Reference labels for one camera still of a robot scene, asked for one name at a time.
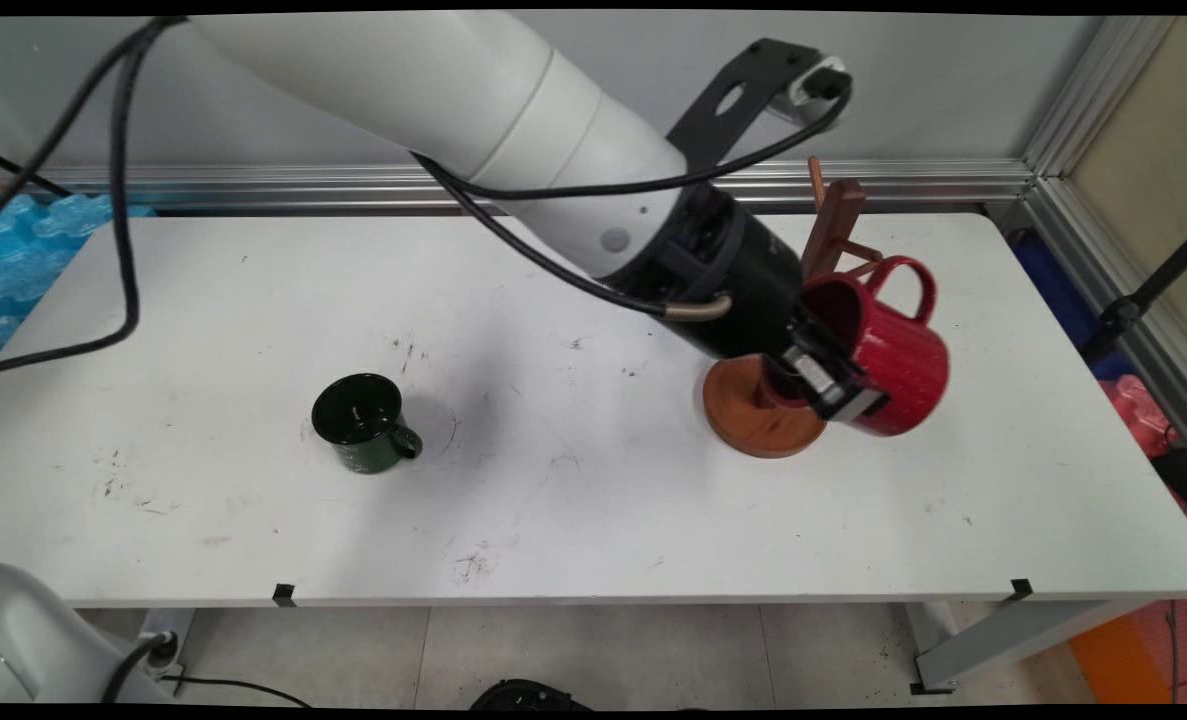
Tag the wooden mug tree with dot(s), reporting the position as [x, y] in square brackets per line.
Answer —
[763, 425]

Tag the grey table leg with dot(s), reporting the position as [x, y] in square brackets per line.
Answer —
[1003, 640]

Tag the blue plastic bin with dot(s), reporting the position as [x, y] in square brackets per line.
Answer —
[1053, 285]

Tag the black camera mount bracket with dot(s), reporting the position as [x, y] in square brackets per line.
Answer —
[728, 100]

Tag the red plastic bag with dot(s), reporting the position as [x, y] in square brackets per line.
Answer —
[1138, 415]

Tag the dark green mug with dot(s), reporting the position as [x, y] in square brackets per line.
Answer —
[358, 425]

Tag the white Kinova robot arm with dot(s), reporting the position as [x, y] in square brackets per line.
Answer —
[473, 100]

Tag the red ribbed mug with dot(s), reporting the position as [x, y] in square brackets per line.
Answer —
[903, 370]

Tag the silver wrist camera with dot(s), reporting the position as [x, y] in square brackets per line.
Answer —
[813, 85]

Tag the horizontal aluminium frame rail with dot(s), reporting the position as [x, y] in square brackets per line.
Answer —
[903, 183]

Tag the aluminium corner frame post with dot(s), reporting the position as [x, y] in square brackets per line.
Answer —
[1083, 130]

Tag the black tape piece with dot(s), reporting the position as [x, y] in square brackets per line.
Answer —
[284, 594]
[1022, 589]

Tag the blue bubble wrap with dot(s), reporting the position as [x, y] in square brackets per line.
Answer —
[18, 260]

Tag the black object on floor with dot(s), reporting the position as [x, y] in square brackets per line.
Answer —
[528, 695]

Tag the black tripod pole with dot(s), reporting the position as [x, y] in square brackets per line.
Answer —
[1123, 310]

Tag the orange box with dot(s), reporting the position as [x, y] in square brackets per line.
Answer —
[1138, 650]

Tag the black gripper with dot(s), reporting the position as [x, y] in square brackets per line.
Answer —
[738, 285]

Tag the beige wall panel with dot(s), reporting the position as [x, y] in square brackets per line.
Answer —
[1148, 160]

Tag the white robot base link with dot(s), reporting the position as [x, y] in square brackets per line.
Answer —
[38, 645]

